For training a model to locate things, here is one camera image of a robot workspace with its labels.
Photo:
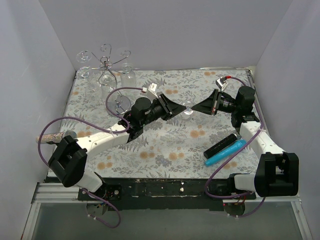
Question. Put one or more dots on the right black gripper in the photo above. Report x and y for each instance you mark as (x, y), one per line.
(215, 102)

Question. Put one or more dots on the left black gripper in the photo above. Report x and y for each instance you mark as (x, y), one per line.
(165, 106)

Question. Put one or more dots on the patterned tumbler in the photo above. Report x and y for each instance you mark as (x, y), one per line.
(107, 84)
(128, 76)

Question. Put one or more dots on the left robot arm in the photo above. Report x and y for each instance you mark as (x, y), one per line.
(68, 161)

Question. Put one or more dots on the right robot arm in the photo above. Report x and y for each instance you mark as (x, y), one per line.
(277, 173)

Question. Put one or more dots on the chrome wine glass rack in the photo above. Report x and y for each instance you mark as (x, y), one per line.
(115, 102)

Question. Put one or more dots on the floral tablecloth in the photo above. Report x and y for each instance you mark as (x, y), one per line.
(175, 148)

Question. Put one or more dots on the black microphone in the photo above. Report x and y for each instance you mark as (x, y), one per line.
(222, 144)

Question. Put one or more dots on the blue toy microphone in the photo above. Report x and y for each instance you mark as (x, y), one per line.
(228, 151)

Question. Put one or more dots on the glitter microphone on stand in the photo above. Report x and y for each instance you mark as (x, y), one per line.
(55, 138)

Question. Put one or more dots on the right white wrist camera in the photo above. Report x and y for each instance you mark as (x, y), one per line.
(222, 83)

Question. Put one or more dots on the black table front rail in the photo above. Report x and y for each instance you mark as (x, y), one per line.
(166, 193)

